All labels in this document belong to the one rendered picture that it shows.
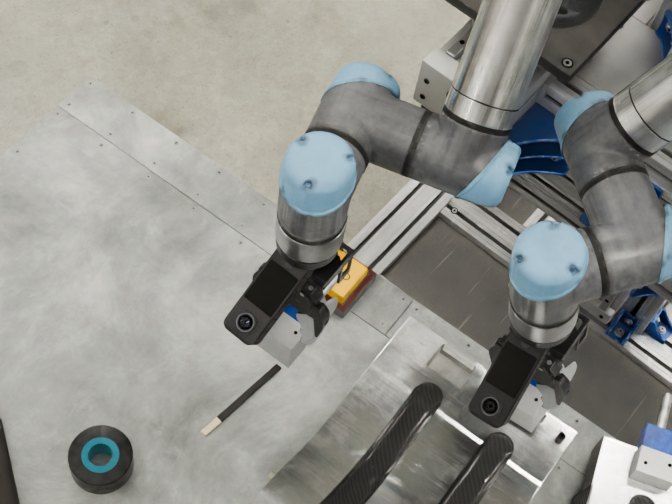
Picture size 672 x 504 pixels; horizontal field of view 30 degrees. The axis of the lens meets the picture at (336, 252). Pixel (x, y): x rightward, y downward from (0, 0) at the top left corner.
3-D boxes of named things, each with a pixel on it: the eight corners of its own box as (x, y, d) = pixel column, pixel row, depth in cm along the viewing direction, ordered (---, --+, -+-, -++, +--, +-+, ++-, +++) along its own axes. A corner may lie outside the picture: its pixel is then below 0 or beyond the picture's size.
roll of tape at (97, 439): (89, 506, 157) (87, 497, 154) (58, 454, 160) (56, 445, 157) (145, 473, 160) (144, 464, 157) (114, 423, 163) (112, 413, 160)
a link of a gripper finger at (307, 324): (349, 326, 157) (342, 283, 149) (320, 360, 154) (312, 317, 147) (329, 315, 158) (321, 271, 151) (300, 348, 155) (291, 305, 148)
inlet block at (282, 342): (318, 275, 164) (322, 255, 160) (349, 296, 163) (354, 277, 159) (256, 345, 159) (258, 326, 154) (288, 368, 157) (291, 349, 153)
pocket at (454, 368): (440, 351, 166) (445, 339, 163) (473, 374, 165) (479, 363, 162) (421, 376, 164) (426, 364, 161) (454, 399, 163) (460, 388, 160)
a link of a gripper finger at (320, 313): (333, 334, 150) (326, 292, 143) (326, 343, 149) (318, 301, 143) (302, 317, 152) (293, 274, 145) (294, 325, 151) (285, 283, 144)
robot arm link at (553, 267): (607, 271, 123) (523, 293, 123) (597, 318, 133) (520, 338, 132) (581, 204, 127) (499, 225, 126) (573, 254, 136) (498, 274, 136)
